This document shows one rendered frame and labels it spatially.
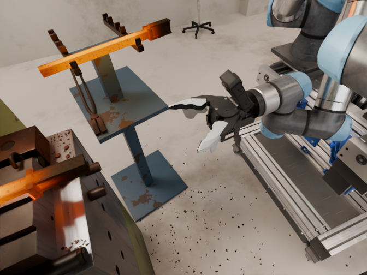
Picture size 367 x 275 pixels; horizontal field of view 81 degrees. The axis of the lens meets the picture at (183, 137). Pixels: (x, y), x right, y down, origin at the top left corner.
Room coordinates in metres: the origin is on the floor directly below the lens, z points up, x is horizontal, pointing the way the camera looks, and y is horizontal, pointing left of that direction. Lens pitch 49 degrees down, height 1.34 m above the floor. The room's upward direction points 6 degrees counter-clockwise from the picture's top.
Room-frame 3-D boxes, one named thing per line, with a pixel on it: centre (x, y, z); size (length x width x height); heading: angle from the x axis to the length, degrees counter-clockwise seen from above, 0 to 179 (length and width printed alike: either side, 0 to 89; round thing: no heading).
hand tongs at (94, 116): (0.82, 0.42, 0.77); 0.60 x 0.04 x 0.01; 25
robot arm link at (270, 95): (0.41, -0.20, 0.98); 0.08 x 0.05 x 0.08; 21
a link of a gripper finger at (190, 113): (0.40, -0.02, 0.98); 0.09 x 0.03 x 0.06; 75
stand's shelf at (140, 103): (0.77, 0.28, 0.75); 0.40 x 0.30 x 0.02; 30
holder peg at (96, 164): (0.33, 0.25, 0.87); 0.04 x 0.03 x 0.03; 111
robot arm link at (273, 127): (0.43, -0.29, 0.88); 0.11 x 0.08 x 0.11; 68
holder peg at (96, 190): (0.25, 0.22, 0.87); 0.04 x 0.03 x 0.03; 111
